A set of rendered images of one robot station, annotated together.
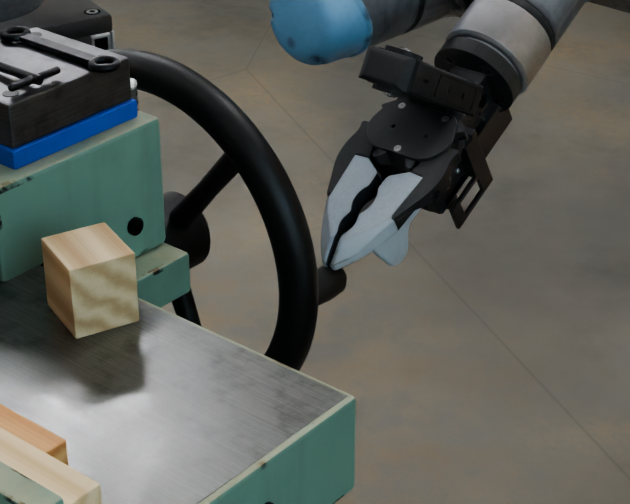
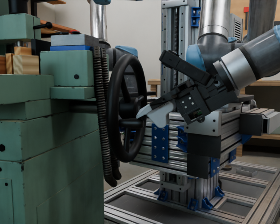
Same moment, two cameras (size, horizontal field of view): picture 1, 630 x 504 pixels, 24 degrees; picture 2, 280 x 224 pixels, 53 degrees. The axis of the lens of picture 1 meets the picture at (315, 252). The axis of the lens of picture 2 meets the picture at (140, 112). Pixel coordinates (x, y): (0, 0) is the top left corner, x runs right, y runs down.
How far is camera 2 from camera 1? 1.00 m
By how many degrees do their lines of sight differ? 66
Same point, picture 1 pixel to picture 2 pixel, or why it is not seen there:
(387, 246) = (154, 117)
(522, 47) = (230, 62)
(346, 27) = (191, 58)
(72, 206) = (59, 63)
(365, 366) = not seen: outside the picture
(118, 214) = (72, 71)
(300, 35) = not seen: hidden behind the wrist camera
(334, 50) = not seen: hidden behind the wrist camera
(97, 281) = (16, 60)
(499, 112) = (227, 91)
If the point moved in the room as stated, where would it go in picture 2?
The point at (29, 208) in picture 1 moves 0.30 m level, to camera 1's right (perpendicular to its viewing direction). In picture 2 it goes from (47, 59) to (66, 48)
